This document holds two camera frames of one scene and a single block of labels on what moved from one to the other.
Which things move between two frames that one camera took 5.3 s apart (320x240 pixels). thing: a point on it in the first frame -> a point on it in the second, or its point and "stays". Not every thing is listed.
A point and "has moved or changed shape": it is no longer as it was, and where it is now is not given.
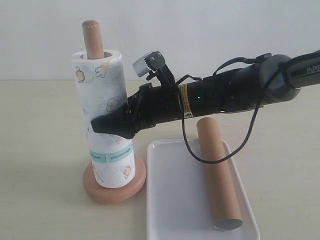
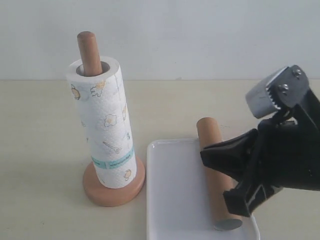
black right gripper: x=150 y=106 -> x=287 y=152
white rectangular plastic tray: x=177 y=207 stays
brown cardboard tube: x=224 y=202 stays
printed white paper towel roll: x=101 y=79 has moved or changed shape
